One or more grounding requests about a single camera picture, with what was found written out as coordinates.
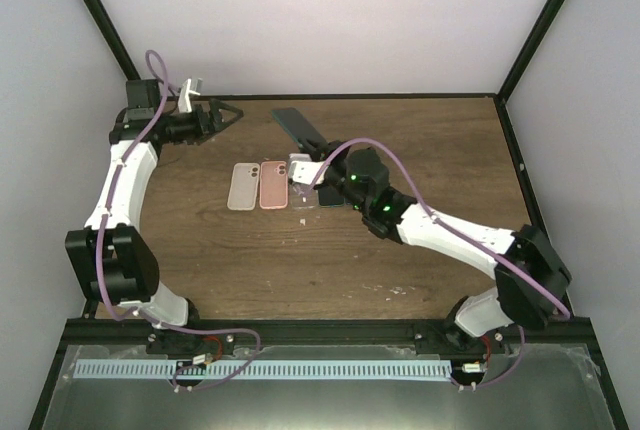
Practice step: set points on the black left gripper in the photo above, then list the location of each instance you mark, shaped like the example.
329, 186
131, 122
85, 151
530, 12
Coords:
203, 131

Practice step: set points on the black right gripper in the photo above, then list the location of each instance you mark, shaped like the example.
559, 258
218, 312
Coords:
321, 153

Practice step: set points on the teal green smartphone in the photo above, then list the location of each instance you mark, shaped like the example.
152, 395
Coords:
295, 124

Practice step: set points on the dark teal smartphone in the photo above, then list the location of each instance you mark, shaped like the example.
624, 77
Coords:
330, 198

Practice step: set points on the blue smartphone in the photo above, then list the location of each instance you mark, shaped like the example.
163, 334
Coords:
352, 202

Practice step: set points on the phone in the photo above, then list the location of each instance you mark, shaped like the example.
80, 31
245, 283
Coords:
243, 187
273, 185

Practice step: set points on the clear phone case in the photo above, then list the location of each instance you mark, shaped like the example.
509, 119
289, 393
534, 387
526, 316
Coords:
301, 198

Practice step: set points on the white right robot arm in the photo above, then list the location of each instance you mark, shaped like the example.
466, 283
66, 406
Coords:
530, 277

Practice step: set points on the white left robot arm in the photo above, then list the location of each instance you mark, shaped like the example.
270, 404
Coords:
113, 264

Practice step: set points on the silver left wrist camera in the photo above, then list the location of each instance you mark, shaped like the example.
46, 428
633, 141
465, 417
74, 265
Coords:
189, 89

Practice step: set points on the light blue slotted cable duct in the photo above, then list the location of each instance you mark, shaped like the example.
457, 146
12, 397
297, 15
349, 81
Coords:
419, 370

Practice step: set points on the black aluminium frame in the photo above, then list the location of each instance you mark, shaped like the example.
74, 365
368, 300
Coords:
535, 37

